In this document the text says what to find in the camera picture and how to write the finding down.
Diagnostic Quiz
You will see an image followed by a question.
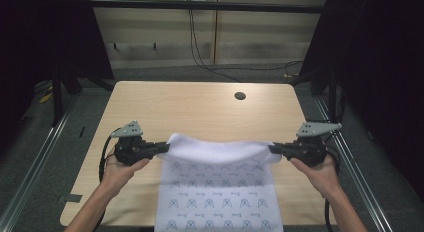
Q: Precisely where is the yellow object on floor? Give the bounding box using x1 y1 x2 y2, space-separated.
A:
38 91 54 105

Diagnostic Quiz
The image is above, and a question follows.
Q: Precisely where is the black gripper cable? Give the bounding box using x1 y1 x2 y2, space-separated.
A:
96 127 122 232
323 130 342 232

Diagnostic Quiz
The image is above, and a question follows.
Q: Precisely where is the person's left hand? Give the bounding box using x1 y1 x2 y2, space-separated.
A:
100 149 151 197

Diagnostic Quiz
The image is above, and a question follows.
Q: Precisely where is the person's right hand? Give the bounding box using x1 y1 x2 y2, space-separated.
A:
288 154 342 199

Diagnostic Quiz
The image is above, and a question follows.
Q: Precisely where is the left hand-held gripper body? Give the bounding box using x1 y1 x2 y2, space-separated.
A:
110 120 158 167

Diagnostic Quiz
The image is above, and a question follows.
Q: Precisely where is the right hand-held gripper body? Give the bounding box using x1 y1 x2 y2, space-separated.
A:
282 121 343 169

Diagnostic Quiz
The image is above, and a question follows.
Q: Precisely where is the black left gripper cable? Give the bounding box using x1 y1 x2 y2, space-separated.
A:
96 127 122 232

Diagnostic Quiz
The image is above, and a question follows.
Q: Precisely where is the black curtain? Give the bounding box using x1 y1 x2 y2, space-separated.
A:
299 0 424 201
0 0 115 153

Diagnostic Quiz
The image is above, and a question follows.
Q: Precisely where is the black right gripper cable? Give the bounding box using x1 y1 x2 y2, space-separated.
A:
323 130 342 232

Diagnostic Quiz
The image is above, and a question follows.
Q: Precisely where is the grey tape strip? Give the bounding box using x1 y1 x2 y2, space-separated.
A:
56 193 84 205

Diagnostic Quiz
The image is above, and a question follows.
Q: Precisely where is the black metal stand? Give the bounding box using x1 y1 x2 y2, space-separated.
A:
327 67 338 120
49 67 65 128

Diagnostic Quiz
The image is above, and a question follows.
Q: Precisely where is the white patterned cloth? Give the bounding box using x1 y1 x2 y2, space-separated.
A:
153 132 285 232

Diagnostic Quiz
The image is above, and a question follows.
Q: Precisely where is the metal floor rail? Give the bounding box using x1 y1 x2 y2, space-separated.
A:
0 94 80 232
314 96 395 232

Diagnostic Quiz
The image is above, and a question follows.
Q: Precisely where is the black horizontal metal bar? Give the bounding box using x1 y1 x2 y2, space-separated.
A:
89 0 327 15

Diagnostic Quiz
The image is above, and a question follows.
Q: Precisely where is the black wall cable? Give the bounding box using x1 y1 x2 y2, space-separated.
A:
187 0 305 83

